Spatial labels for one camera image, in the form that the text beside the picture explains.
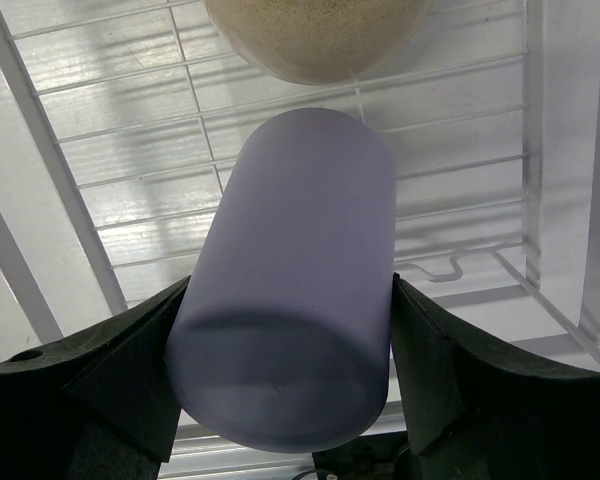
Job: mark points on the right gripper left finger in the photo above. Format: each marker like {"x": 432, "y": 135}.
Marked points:
{"x": 93, "y": 405}

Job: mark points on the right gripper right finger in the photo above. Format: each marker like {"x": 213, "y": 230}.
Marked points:
{"x": 477, "y": 407}

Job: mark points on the purple plastic cup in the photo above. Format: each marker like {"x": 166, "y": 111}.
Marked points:
{"x": 281, "y": 342}

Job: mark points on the white ceramic bowl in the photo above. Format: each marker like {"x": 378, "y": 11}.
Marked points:
{"x": 317, "y": 42}

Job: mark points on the white wire dish rack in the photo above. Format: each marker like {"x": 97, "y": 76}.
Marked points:
{"x": 121, "y": 123}

